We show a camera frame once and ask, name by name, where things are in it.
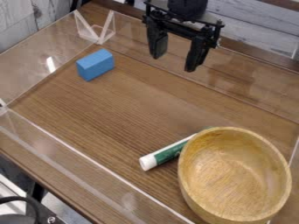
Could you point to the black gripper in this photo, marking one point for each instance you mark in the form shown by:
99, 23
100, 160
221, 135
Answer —
181, 12

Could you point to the blue foam block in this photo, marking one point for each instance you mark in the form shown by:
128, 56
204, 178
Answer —
95, 64

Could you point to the brown wooden bowl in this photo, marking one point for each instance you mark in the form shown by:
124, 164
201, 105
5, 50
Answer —
233, 176

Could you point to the white green tube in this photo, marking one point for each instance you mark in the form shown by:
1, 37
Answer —
163, 155

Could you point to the black metal table leg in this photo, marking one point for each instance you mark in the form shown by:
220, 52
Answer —
37, 192

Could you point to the clear acrylic corner bracket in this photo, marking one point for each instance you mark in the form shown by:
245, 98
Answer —
96, 33

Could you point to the clear acrylic tray wall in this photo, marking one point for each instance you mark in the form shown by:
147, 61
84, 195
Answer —
99, 193

